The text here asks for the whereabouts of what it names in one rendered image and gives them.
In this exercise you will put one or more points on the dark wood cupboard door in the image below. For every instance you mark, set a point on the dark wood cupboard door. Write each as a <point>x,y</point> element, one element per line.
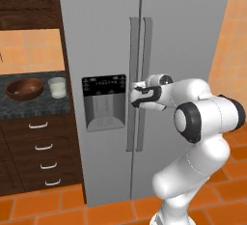
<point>8,167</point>

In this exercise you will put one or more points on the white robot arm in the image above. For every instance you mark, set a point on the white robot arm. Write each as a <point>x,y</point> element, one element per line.
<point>205,113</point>

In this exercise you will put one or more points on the brown wooden bowl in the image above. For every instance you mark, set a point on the brown wooden bowl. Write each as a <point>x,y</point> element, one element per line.
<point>24,89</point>

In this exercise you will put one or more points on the grey fridge door with dispenser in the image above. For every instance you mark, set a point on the grey fridge door with dispenser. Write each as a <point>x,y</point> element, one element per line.
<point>103,35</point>

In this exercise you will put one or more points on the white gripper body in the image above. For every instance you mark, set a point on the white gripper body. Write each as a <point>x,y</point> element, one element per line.
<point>139,84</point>

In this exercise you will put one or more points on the dark wood wall cupboard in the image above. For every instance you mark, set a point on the dark wood wall cupboard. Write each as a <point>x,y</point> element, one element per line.
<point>29,3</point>

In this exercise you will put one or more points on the dark wood drawer front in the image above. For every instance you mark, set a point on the dark wood drawer front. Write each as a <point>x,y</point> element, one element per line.
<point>64,146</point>
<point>67,165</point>
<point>58,126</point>
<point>70,181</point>

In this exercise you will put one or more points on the plain grey fridge door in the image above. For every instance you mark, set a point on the plain grey fridge door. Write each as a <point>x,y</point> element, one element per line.
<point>186,32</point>

